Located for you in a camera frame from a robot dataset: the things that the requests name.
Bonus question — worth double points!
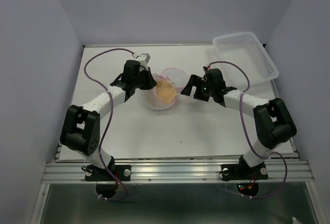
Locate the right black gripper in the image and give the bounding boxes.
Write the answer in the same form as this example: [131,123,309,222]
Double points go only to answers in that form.
[179,74,215,101]

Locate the beige bra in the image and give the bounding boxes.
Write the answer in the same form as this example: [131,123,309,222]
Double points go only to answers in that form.
[156,79,177,105]

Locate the white mesh laundry bag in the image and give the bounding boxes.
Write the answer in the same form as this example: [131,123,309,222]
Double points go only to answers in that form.
[142,67,189,111]

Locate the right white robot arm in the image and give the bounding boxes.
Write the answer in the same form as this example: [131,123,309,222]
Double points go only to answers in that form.
[181,68,297,178]

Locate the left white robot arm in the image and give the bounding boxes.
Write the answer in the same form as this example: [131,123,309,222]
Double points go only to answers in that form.
[60,57,157,180]

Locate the white plastic basket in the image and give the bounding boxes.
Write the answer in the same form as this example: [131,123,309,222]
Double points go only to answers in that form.
[212,32,279,86]

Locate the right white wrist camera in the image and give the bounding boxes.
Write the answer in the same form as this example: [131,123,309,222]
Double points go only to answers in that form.
[203,64,211,73]

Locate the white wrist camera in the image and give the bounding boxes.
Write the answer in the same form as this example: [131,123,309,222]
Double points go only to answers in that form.
[133,53,151,68]
[203,64,211,73]

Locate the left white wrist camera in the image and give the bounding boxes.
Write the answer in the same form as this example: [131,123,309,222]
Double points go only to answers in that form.
[133,53,151,68]

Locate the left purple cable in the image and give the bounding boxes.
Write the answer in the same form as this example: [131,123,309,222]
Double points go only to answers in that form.
[84,48,137,202]

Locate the purple cable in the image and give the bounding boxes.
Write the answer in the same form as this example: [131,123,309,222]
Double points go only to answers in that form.
[84,48,137,202]
[205,60,289,200]

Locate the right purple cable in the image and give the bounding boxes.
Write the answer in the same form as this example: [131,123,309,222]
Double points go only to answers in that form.
[205,60,289,200]

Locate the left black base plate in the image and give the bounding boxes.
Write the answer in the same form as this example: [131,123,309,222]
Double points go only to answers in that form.
[81,165,131,182]

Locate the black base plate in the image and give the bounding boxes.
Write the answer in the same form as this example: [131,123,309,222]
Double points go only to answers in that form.
[81,165,131,182]
[219,163,269,182]

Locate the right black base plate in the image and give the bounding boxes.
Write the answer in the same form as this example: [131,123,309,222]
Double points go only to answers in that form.
[219,163,269,182]

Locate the aluminium mounting rail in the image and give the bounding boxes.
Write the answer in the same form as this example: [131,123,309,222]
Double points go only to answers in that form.
[42,157,315,184]

